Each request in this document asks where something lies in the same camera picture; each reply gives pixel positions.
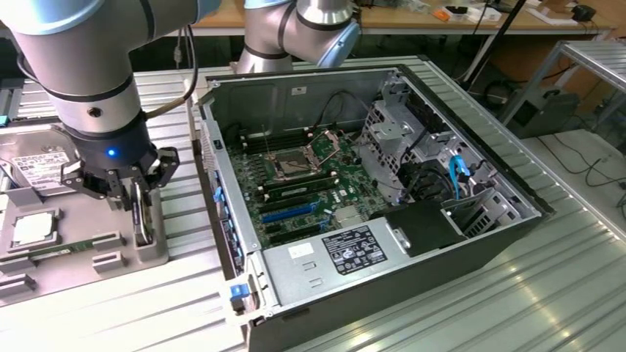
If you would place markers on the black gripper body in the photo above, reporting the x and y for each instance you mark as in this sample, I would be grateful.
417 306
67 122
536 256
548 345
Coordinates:
107 146

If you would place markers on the black graphics card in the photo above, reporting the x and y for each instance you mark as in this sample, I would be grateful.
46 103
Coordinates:
143 220

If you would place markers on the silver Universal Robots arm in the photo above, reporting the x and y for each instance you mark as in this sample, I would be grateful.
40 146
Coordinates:
74 73

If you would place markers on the grey parts rack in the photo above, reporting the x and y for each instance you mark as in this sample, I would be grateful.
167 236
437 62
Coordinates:
74 220

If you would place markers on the silver hard disk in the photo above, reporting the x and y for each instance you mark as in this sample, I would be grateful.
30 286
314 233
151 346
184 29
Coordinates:
39 165

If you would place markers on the silver CPU chip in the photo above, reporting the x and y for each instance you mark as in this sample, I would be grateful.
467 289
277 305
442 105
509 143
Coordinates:
34 229

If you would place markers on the thin locking lever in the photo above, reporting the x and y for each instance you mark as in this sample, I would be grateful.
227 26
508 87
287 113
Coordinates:
267 141

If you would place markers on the CPU socket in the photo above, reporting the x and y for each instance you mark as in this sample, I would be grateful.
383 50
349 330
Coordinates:
289 163

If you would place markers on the blue expansion slot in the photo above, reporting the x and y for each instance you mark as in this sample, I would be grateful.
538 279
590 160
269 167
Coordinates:
289 214

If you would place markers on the black expansion slot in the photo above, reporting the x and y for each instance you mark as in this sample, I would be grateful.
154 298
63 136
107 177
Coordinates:
295 235

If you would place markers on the metal socket cover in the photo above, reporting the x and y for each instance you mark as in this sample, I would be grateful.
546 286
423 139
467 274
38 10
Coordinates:
323 142

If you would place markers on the green motherboard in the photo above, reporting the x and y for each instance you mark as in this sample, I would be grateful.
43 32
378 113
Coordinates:
342 174

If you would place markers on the blue case latch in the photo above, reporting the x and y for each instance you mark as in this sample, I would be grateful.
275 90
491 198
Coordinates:
238 292

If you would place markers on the grey power supply unit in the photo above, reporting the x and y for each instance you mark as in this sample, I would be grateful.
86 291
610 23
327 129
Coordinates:
294 271

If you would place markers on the silver chipset heatsink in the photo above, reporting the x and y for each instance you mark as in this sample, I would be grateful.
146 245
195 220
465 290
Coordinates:
350 215

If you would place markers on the silver metal disk bay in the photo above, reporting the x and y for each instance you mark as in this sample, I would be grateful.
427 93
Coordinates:
386 146

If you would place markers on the black plastic shroud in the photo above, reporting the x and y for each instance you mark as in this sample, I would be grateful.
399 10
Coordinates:
421 227

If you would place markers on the long wooden desk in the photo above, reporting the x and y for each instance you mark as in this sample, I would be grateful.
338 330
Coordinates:
406 20

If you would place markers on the black open PC case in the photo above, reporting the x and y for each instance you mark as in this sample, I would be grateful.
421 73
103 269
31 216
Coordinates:
439 278

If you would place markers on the white and orange box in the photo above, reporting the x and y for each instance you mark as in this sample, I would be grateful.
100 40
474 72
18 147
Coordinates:
469 14

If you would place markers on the black stand pole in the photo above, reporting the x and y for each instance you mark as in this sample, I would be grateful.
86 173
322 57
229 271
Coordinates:
498 33

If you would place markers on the black floor box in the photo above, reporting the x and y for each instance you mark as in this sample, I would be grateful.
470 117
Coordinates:
542 113

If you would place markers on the white paper stack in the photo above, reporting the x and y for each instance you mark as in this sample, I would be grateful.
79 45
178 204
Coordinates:
550 14

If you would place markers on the black power adapter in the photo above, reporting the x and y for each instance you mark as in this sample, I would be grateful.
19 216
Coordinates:
582 12

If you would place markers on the blue disk bracket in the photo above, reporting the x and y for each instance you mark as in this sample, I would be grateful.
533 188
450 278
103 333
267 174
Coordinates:
4 121

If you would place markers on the metal frame side table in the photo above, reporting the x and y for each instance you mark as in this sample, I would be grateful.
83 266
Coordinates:
601 58

